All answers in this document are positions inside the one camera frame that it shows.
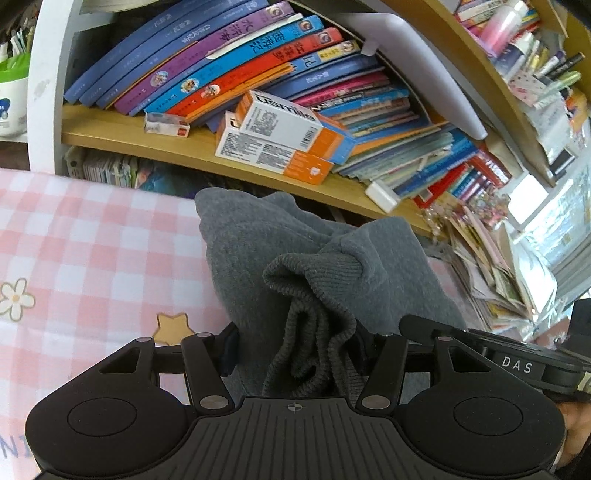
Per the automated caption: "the clutter of bottles and stationery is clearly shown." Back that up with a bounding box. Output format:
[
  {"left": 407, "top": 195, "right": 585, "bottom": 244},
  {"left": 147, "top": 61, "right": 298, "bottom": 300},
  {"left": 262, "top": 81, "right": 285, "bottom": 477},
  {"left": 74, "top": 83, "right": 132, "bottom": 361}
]
[{"left": 457, "top": 0, "right": 587, "bottom": 112}]

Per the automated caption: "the white charger plug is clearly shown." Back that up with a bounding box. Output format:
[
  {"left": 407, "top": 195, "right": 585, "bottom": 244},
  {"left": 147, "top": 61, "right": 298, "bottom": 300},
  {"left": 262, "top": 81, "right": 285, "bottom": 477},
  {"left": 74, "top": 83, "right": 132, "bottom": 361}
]
[{"left": 366, "top": 181, "right": 402, "bottom": 213}]

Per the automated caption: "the white tub with green rim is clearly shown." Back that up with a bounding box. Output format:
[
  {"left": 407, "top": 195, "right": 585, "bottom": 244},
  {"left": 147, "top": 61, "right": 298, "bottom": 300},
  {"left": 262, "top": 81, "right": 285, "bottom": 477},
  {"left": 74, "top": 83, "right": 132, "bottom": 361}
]
[{"left": 0, "top": 53, "right": 32, "bottom": 137}]

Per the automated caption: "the pile of booklets and papers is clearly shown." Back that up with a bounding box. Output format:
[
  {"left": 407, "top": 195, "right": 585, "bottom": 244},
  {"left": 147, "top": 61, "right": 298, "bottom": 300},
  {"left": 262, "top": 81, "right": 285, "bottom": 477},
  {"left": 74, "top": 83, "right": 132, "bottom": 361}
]
[{"left": 443, "top": 217, "right": 573, "bottom": 333}]

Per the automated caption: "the orange white carton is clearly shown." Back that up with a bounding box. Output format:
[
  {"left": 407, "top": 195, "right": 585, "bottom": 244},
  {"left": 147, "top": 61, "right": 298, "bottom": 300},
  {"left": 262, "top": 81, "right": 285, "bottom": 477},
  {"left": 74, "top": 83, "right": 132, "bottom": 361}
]
[
  {"left": 235, "top": 90, "right": 357, "bottom": 164},
  {"left": 215, "top": 111, "right": 334, "bottom": 185}
]

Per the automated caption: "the row of leaning books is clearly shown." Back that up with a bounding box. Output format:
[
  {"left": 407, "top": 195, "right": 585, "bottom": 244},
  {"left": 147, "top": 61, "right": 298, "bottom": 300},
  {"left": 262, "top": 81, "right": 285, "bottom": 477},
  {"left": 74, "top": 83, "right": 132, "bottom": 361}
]
[{"left": 64, "top": 0, "right": 513, "bottom": 208}]

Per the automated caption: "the white flat board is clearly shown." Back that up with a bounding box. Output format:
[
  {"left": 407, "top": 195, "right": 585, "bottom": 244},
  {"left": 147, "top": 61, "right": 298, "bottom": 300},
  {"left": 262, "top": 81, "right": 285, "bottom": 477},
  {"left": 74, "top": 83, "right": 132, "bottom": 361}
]
[{"left": 318, "top": 11, "right": 488, "bottom": 139}]

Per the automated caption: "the grey sweatshirt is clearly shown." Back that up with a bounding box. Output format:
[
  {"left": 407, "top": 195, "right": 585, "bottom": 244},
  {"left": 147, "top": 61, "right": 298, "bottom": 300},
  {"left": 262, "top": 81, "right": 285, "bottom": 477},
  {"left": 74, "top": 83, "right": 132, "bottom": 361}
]
[{"left": 195, "top": 187, "right": 467, "bottom": 400}]

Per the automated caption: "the thick white-paged book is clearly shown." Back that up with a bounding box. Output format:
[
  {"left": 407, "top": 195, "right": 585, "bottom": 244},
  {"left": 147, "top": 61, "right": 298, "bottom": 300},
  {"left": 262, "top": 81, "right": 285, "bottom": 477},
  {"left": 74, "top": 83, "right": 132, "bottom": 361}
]
[{"left": 83, "top": 0, "right": 158, "bottom": 14}]

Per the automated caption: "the pink checked cartoon desk mat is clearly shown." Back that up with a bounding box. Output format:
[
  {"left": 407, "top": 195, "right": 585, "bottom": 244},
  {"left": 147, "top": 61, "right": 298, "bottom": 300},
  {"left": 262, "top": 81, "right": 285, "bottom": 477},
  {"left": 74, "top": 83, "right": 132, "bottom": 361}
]
[{"left": 0, "top": 168, "right": 476, "bottom": 462}]

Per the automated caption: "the bunch of pens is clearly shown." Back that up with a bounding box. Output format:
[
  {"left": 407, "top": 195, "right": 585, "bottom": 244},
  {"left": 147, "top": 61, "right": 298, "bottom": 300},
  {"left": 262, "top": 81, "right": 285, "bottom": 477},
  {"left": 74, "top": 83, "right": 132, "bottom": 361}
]
[{"left": 0, "top": 25, "right": 35, "bottom": 61}]

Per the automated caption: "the person's right hand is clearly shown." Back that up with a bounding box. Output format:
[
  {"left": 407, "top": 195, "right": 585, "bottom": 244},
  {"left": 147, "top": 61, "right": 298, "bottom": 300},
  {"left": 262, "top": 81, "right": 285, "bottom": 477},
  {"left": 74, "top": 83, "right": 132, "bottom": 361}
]
[{"left": 556, "top": 401, "right": 589, "bottom": 462}]

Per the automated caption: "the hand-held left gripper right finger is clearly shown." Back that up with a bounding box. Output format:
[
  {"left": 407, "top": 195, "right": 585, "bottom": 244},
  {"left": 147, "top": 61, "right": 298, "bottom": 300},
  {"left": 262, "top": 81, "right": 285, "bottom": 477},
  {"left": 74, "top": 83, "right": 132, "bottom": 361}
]
[{"left": 353, "top": 330, "right": 492, "bottom": 412}]

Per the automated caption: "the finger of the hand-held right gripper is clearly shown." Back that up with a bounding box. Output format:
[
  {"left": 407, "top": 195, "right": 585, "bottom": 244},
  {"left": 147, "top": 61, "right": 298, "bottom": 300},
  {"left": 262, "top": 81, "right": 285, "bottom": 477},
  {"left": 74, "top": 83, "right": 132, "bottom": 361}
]
[{"left": 399, "top": 315, "right": 469, "bottom": 344}]

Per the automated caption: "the small white red box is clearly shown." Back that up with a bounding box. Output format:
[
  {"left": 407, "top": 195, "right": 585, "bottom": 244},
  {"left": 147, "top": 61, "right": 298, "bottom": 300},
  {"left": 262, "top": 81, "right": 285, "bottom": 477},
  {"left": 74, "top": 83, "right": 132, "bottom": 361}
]
[{"left": 144, "top": 112, "right": 191, "bottom": 138}]

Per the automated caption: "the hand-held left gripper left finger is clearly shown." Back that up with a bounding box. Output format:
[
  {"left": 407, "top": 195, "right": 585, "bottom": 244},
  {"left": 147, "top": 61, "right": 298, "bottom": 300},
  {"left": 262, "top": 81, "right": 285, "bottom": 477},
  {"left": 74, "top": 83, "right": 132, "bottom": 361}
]
[{"left": 99, "top": 323, "right": 241, "bottom": 412}]

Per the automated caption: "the white and wooden bookshelf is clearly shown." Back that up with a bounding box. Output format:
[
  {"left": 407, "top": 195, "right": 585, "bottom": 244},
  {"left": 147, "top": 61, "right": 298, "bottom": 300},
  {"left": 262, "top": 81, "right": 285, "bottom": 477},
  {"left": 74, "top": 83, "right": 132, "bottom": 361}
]
[{"left": 28, "top": 0, "right": 591, "bottom": 241}]

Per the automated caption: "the row of colourful thin booklets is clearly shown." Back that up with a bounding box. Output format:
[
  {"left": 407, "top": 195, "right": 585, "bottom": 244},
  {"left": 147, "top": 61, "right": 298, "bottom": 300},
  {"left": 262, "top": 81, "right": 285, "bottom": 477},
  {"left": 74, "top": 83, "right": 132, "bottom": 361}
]
[{"left": 65, "top": 148, "right": 195, "bottom": 190}]

